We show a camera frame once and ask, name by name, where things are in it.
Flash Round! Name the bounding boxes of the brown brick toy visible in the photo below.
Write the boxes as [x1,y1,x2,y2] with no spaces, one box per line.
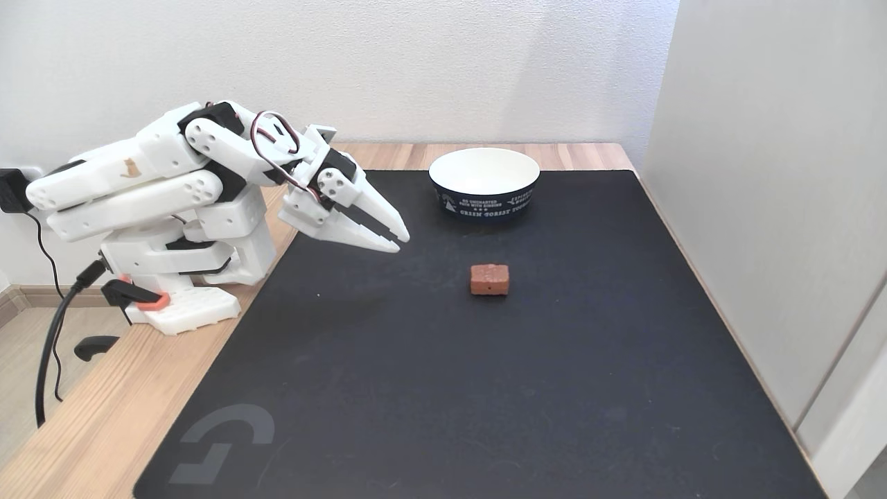
[470,263,510,297]

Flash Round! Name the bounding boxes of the navy and white paper bowl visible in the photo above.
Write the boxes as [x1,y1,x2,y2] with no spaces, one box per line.
[428,147,541,222]

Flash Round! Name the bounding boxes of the black desk mat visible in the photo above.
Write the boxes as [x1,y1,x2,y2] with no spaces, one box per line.
[133,168,825,499]

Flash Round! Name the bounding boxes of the black and orange clamp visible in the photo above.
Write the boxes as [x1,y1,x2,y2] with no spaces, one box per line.
[74,275,171,362]

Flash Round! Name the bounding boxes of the black power adapter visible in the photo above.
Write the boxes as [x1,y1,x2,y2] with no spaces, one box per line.
[0,168,35,214]

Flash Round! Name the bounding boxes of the white cabinet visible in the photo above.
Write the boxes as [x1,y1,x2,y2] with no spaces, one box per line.
[638,0,887,499]

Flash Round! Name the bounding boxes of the red white black servo wire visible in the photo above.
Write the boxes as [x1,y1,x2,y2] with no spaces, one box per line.
[249,111,321,203]

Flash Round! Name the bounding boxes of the thin black cable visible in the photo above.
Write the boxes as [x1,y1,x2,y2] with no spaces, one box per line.
[25,210,64,403]

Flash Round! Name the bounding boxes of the thick black cable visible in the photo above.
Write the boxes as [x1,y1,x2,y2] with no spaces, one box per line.
[35,258,110,428]

